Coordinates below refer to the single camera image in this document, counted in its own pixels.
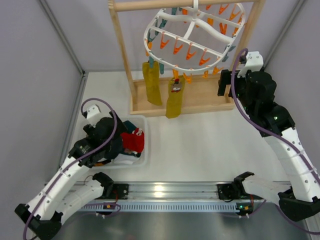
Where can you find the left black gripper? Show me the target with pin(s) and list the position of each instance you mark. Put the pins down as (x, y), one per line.
(119, 125)

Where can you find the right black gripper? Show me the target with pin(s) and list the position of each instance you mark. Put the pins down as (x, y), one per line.
(223, 82)

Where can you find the mustard yellow sock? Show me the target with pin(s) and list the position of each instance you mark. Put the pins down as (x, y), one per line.
(176, 88)
(151, 76)

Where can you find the white clip hanger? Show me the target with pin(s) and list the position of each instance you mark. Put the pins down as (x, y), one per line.
(193, 39)

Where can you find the dark patterned sock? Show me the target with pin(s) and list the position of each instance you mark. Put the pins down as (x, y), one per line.
(115, 148)

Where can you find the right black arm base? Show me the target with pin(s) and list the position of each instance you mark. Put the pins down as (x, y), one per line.
(231, 191)

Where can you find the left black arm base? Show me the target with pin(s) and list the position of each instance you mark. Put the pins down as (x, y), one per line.
(118, 191)

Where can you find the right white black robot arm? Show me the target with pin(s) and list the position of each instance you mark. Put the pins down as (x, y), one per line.
(301, 198)

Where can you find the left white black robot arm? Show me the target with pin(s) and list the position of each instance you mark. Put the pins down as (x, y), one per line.
(46, 213)

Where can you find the wooden hanger stand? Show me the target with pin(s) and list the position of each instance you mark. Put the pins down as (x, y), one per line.
(200, 91)

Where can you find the green christmas sock in bin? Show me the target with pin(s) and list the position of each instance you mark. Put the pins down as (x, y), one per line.
(130, 126)

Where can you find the translucent plastic bin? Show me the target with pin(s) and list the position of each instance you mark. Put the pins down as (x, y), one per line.
(123, 160)

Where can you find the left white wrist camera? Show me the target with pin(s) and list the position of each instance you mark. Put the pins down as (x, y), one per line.
(93, 115)

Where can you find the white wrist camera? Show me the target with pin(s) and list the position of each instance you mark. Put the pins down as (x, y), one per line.
(93, 115)
(252, 61)

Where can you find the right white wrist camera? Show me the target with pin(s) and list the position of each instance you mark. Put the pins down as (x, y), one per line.
(252, 61)

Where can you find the aluminium rail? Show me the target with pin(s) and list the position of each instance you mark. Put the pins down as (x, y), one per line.
(170, 191)

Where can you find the perforated cable duct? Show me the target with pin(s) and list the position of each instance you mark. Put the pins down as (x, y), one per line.
(175, 207)

